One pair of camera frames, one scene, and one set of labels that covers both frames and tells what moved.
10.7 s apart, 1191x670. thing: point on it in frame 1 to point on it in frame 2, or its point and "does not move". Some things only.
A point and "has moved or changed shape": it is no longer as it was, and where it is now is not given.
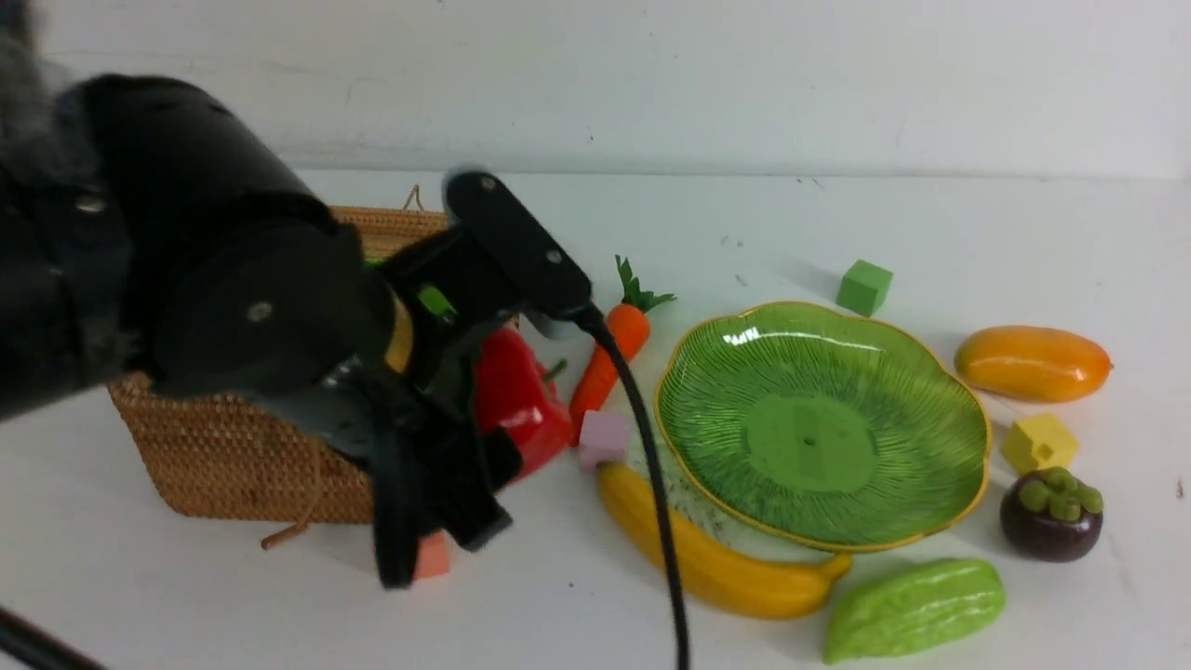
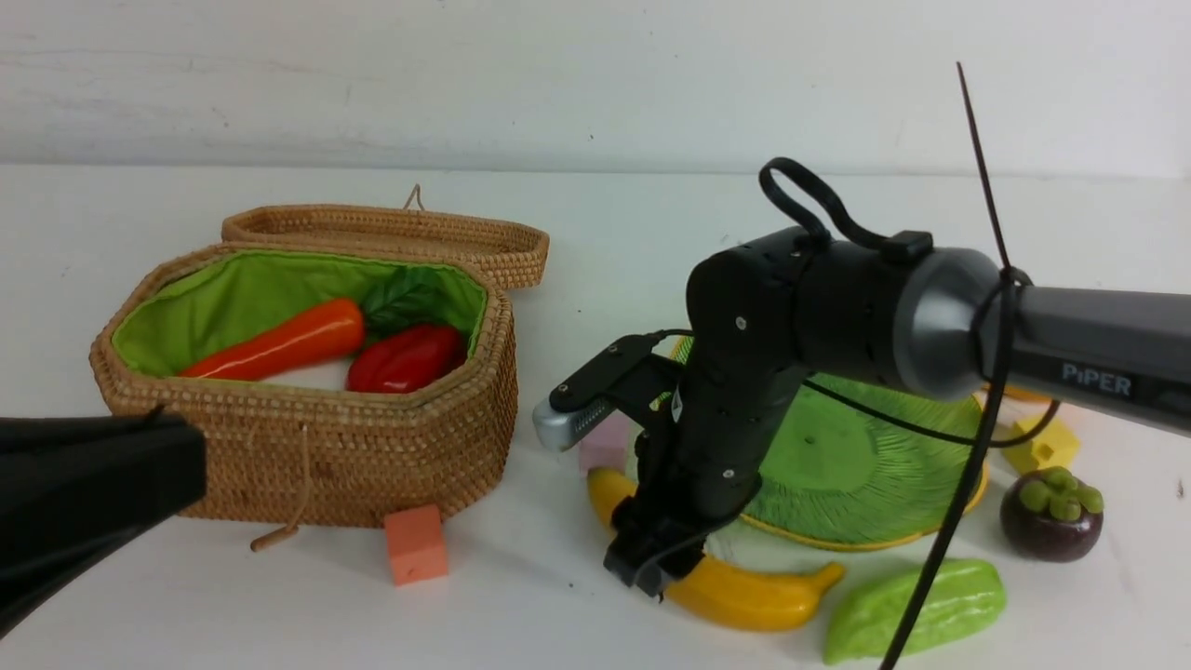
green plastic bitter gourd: x=916 y=607 does not move
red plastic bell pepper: x=516 y=394 has moved or changed shape
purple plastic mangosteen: x=1048 y=515 does not move
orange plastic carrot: x=630 y=323 has moved or changed shape
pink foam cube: x=603 y=438 does not move
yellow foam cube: x=1038 y=441 does not move
